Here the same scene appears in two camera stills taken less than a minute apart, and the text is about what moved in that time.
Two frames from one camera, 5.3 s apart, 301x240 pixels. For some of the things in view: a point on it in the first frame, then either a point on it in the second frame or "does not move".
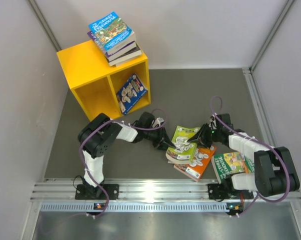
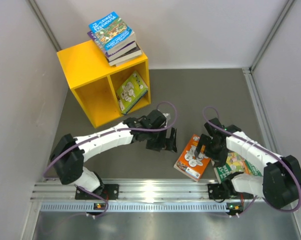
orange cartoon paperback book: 195,170 does not move
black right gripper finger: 196,138 -> 204,140
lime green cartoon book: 185,152 -> 131,93
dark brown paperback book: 134,53 does not move
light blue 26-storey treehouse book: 112,33 does not move
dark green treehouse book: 226,164 does not move
